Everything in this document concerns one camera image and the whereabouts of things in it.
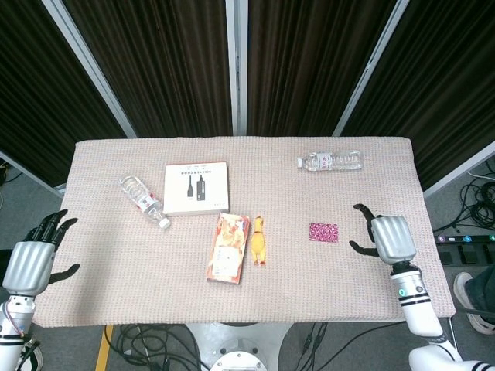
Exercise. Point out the white grey robot base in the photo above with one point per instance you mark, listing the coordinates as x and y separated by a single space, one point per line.
239 340

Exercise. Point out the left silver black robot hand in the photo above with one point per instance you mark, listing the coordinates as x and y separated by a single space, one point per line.
27 266

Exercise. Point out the grey metal partition rail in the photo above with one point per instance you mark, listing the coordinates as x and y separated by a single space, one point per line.
31 172
460 168

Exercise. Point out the dark trouser leg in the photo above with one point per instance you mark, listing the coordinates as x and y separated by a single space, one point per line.
481 286

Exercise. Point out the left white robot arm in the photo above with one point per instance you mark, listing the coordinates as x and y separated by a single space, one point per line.
15 309

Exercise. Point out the yellow floor tape strip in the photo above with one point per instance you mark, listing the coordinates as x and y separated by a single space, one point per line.
104 348

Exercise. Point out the clear water bottle red print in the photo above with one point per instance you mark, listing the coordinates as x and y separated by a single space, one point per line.
332 160

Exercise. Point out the clear water bottle white label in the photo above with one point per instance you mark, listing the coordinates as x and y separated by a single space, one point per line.
143 201

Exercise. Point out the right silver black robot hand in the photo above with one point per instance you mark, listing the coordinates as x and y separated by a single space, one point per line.
394 239

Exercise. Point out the pink patterned card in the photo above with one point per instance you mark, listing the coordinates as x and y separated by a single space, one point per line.
324 232

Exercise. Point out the dark brown curtain panel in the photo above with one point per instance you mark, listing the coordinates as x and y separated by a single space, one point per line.
444 85
309 65
38 96
162 65

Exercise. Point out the orange cookie box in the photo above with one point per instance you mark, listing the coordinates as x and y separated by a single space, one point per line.
228 247

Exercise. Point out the white sneaker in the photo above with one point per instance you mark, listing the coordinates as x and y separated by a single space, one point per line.
462 286

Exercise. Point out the yellow rubber chicken toy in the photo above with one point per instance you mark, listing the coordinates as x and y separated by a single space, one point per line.
258 243

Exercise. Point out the white flat product box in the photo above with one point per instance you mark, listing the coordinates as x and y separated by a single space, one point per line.
197 189

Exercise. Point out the pink woven table cloth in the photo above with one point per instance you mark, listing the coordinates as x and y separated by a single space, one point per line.
154 290

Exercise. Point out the grey metal partition post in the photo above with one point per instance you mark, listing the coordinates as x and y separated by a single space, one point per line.
93 73
236 69
367 73

